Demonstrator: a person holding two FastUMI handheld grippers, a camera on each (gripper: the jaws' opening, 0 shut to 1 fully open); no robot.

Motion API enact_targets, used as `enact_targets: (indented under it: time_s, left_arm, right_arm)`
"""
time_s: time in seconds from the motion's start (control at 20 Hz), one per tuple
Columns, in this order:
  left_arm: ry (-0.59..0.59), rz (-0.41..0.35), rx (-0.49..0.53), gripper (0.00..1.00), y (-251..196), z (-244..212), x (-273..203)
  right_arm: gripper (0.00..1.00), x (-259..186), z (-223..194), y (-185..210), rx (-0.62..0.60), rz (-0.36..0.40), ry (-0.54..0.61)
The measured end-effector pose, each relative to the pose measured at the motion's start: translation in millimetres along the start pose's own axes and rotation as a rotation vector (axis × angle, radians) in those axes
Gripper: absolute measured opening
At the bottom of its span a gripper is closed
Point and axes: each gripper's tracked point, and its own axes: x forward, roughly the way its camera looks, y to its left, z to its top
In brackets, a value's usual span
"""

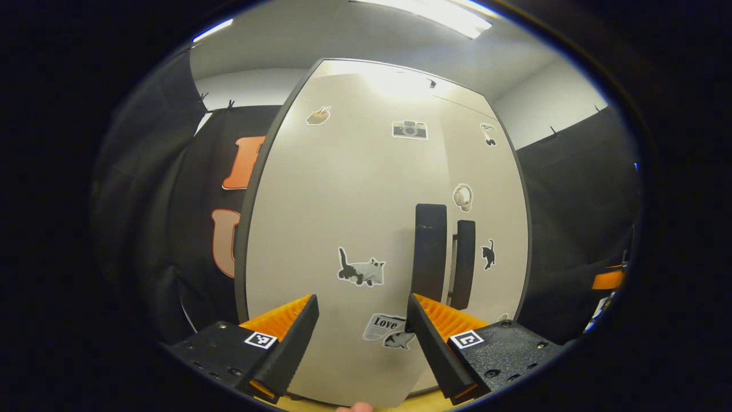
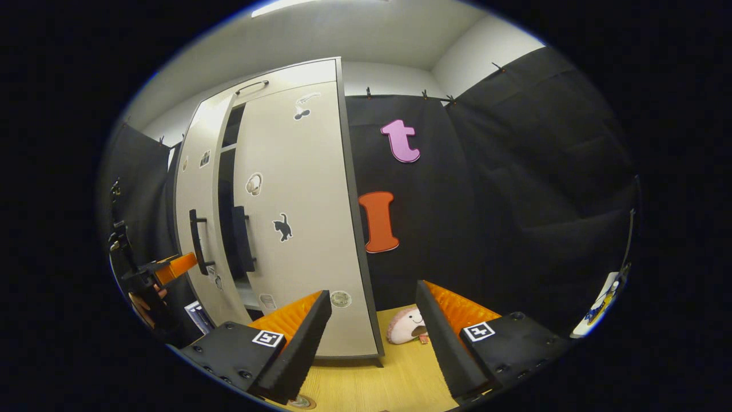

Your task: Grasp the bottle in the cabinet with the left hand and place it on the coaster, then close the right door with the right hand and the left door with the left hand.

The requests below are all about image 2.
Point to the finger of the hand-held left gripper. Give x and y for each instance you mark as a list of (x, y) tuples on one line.
[(177, 267)]

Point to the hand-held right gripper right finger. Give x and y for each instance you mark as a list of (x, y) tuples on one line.
[(443, 343)]

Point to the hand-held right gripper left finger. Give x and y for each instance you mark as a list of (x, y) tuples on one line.
[(303, 343)]

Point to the round brown coaster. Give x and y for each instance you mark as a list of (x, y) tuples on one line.
[(290, 403)]

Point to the white cabinet door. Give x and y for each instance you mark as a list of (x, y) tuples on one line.
[(309, 189), (200, 189)]

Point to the white grey cabinet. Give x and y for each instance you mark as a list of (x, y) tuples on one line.
[(351, 229)]

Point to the white cabinet drawer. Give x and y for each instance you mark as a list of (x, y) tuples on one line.
[(303, 77)]

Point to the pink white plush toy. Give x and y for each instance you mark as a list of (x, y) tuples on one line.
[(403, 327)]

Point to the blue white packet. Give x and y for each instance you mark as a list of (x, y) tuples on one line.
[(198, 317)]

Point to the white blue printed sheet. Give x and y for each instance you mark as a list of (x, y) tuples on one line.
[(597, 306)]

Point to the black backdrop cloth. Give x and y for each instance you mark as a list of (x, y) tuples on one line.
[(514, 189)]

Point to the large ceiling light panel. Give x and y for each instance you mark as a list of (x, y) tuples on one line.
[(286, 6)]

